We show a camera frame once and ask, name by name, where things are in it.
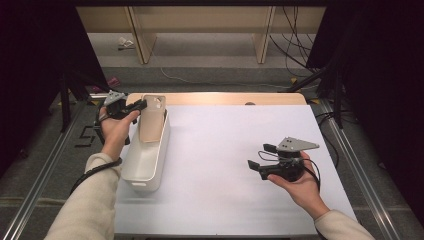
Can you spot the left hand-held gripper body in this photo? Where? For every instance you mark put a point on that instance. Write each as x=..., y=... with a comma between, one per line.
x=116, y=106

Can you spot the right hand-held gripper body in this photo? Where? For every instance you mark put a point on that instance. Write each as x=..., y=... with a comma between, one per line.
x=290, y=166

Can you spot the beige phone case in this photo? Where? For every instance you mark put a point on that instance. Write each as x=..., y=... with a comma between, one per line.
x=151, y=126

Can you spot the white plastic storage bin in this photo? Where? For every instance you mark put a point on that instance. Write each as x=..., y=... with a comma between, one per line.
x=143, y=163

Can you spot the person's left hand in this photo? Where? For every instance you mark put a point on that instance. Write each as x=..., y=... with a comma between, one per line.
x=115, y=133

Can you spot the person's right hand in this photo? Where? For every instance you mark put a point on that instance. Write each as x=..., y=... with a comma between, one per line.
x=305, y=193

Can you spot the purple floor item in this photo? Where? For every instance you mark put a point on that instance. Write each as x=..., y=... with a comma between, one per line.
x=111, y=82

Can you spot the black metal stand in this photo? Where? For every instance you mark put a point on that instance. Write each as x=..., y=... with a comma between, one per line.
x=339, y=100
x=65, y=106

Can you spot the white crumpled floor item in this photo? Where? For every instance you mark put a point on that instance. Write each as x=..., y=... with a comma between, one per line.
x=125, y=42

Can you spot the dark curtain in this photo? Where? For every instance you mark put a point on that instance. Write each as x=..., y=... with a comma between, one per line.
x=383, y=83
x=33, y=66

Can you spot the beige wooden bench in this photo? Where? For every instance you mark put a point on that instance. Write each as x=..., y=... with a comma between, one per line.
x=200, y=20

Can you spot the metal floor rail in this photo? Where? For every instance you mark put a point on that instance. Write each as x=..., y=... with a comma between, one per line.
x=363, y=180
x=36, y=193

